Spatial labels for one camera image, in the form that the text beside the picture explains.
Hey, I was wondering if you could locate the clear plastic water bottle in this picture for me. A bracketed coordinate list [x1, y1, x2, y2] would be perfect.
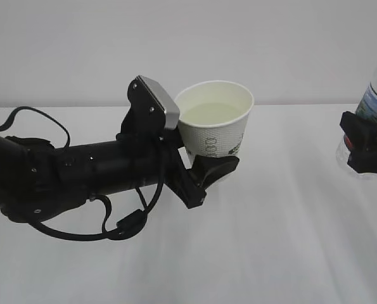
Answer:
[336, 66, 377, 180]

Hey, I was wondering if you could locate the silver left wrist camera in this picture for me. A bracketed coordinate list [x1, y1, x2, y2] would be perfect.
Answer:
[137, 75, 180, 130]

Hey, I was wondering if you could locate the white paper cup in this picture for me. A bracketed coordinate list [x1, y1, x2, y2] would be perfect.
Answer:
[174, 80, 254, 165]

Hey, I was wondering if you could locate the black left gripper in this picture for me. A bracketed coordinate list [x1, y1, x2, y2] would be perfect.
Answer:
[163, 127, 240, 209]

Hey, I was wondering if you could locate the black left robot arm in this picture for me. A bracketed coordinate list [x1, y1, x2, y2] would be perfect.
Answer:
[0, 75, 239, 222]

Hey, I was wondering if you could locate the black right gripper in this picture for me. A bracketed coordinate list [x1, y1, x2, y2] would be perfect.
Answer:
[340, 111, 377, 174]

